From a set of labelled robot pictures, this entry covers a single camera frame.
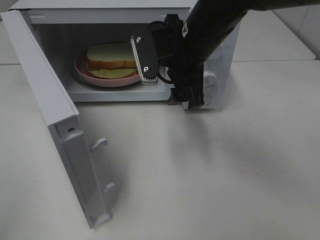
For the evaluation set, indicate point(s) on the pink plate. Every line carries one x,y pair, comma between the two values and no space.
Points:
96,78

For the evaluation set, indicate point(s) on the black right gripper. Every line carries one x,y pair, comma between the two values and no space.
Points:
173,53

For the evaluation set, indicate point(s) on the sandwich with cheese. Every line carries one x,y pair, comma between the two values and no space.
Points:
110,56

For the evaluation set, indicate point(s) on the white microwave knob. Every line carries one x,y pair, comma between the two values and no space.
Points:
218,52
209,81

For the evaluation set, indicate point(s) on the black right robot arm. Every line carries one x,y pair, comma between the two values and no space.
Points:
194,55

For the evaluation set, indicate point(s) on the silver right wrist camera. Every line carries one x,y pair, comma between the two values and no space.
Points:
145,55

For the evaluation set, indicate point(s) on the white microwave door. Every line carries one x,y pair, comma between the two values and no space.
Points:
61,117

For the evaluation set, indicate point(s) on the round white door button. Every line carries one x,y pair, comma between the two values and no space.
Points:
207,99

